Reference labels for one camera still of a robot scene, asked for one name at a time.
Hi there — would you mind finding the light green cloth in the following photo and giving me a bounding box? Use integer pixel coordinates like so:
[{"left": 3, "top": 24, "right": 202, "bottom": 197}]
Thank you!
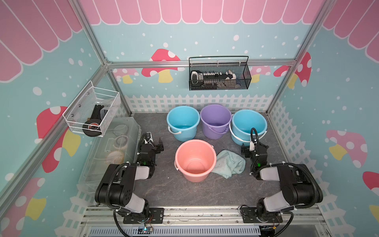
[{"left": 212, "top": 150, "right": 246, "bottom": 179}]

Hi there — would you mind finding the pink plastic bucket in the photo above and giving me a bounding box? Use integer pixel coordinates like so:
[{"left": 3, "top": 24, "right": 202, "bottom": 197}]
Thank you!
[{"left": 174, "top": 139, "right": 217, "bottom": 183}]

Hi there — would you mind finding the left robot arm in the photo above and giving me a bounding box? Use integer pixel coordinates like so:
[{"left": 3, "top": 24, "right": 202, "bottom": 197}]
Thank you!
[{"left": 95, "top": 139, "right": 164, "bottom": 223}]

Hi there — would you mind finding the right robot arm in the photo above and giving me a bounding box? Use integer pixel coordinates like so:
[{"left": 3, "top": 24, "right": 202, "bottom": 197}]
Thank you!
[{"left": 240, "top": 142, "right": 323, "bottom": 223}]

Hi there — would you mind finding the right blue bucket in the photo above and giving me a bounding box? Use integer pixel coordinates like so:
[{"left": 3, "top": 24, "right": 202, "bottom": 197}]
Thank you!
[{"left": 229, "top": 110, "right": 267, "bottom": 146}]

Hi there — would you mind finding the blue bucket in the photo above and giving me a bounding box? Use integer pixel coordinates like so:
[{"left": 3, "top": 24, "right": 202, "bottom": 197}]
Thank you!
[
  {"left": 166, "top": 106, "right": 200, "bottom": 142},
  {"left": 229, "top": 110, "right": 267, "bottom": 146}
]

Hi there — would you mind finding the left blue bucket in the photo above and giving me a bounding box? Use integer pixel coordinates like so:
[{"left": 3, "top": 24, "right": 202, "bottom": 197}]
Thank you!
[{"left": 166, "top": 106, "right": 200, "bottom": 142}]

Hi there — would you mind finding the purple bucket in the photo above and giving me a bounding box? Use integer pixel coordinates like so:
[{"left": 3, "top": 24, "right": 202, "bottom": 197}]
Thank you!
[{"left": 200, "top": 104, "right": 232, "bottom": 140}]

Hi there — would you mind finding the clear plastic storage box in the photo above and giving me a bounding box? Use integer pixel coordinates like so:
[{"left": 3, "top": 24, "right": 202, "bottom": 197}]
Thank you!
[{"left": 79, "top": 117, "right": 141, "bottom": 194}]

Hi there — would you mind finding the black tape dispenser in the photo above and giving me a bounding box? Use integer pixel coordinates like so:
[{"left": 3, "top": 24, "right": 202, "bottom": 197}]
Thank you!
[{"left": 82, "top": 105, "right": 109, "bottom": 137}]

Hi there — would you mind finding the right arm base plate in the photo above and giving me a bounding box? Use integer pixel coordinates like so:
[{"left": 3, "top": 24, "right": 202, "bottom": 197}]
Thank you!
[{"left": 239, "top": 205, "right": 283, "bottom": 225}]

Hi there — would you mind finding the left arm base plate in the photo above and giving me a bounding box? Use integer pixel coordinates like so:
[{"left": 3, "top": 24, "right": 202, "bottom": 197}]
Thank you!
[{"left": 123, "top": 207, "right": 164, "bottom": 224}]

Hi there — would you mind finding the white wire basket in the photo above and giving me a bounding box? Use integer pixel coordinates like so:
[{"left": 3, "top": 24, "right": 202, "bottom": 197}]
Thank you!
[{"left": 63, "top": 82, "right": 121, "bottom": 137}]

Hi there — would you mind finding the black wire mesh basket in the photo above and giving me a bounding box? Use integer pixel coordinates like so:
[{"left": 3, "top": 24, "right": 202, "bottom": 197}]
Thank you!
[{"left": 188, "top": 56, "right": 252, "bottom": 90}]

